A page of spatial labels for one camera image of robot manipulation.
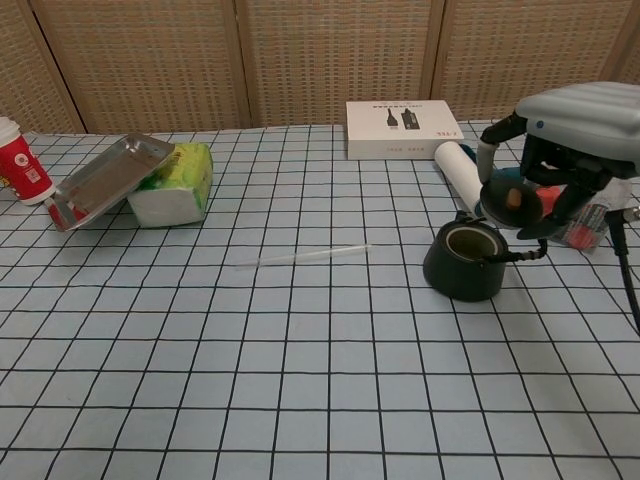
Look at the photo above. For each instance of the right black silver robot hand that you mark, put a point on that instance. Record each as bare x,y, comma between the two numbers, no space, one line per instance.
585,125

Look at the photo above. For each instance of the clear box with red parts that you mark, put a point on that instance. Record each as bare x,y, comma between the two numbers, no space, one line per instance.
587,220

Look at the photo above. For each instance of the green white tissue pack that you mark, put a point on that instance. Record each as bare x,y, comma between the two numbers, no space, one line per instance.
170,205

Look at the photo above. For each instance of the black round lid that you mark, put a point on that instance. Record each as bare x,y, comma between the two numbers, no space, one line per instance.
500,205

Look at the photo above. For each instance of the teal lint roller, orange tip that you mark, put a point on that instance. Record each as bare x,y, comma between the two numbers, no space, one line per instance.
457,170

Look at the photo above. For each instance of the woven bamboo folding screen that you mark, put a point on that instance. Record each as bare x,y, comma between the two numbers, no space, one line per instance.
200,60

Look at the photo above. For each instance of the white flat product box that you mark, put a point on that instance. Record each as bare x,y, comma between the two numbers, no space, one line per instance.
400,140

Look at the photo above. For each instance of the square stainless steel tray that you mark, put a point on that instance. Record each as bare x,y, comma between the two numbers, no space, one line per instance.
105,180

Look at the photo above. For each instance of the red white paper cup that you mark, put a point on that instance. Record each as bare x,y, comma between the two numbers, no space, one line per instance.
25,170

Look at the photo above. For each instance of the small black kettle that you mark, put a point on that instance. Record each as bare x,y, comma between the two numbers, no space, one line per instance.
465,280

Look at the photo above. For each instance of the light blue checked tablecloth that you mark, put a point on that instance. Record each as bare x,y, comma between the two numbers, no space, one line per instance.
250,360

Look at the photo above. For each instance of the clear thin plastic straw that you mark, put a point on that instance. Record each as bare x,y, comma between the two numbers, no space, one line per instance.
305,256

